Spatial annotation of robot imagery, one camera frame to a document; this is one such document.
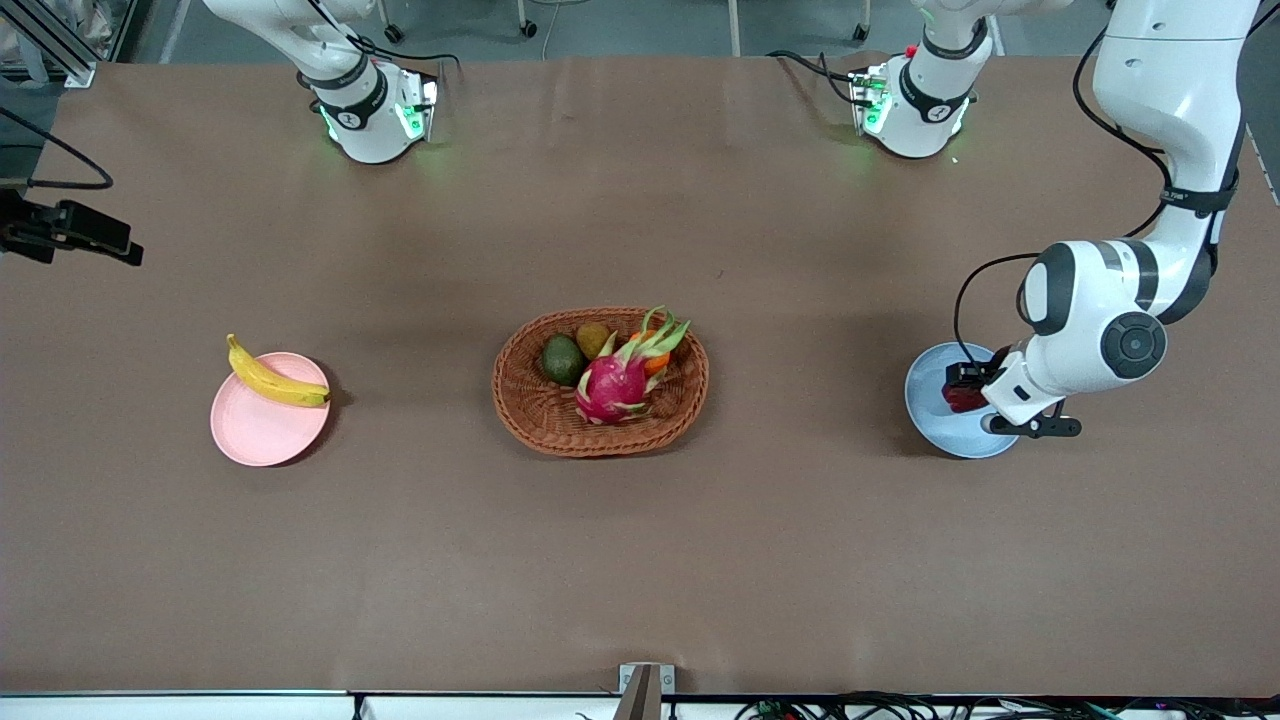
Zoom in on yellow banana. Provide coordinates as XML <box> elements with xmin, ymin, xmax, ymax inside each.
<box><xmin>226</xmin><ymin>333</ymin><xmax>333</xmax><ymax>409</ymax></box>

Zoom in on light blue plate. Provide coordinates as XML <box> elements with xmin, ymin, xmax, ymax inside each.
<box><xmin>904</xmin><ymin>342</ymin><xmax>1022</xmax><ymax>460</ymax></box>

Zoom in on pink plate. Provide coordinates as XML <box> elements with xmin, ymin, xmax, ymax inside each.
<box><xmin>210</xmin><ymin>352</ymin><xmax>332</xmax><ymax>468</ymax></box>

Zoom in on pink dragon fruit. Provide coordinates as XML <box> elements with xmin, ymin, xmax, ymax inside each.
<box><xmin>574</xmin><ymin>305</ymin><xmax>692</xmax><ymax>427</ymax></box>

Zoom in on green avocado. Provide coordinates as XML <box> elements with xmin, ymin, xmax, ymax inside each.
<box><xmin>542</xmin><ymin>335</ymin><xmax>587</xmax><ymax>389</ymax></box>

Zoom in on brown woven wicker basket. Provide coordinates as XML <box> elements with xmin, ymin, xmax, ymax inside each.
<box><xmin>491</xmin><ymin>307</ymin><xmax>710</xmax><ymax>458</ymax></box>

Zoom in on tangled black cable bundle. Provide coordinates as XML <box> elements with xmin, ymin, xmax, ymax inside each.
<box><xmin>733</xmin><ymin>690</ymin><xmax>1280</xmax><ymax>720</ymax></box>

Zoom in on black left base cable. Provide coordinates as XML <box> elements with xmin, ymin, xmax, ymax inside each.
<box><xmin>766</xmin><ymin>49</ymin><xmax>864</xmax><ymax>107</ymax></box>

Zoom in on black base cable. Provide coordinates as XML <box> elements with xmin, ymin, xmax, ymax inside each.
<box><xmin>308</xmin><ymin>0</ymin><xmax>461</xmax><ymax>73</ymax></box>
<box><xmin>766</xmin><ymin>49</ymin><xmax>864</xmax><ymax>107</ymax></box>

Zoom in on black right base cable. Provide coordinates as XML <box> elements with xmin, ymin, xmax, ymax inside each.
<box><xmin>308</xmin><ymin>0</ymin><xmax>461</xmax><ymax>73</ymax></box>

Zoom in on metal camera post bracket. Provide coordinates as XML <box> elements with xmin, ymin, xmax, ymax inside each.
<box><xmin>618</xmin><ymin>662</ymin><xmax>677</xmax><ymax>720</ymax></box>

